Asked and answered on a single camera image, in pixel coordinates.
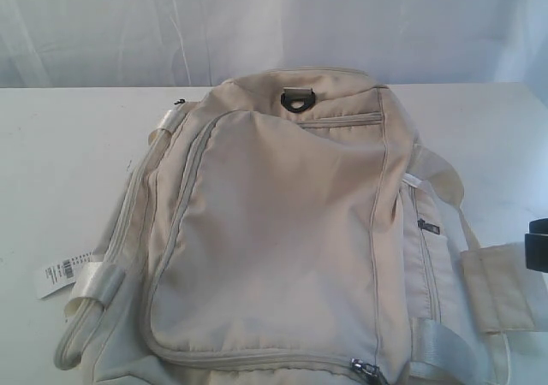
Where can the beige fabric duffel bag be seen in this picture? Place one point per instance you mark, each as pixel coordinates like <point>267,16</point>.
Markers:
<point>291,228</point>

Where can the white barcode paper tag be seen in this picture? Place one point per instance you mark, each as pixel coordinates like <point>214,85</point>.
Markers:
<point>58,275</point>

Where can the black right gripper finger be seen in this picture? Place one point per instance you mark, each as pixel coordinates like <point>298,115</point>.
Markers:
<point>536,245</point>

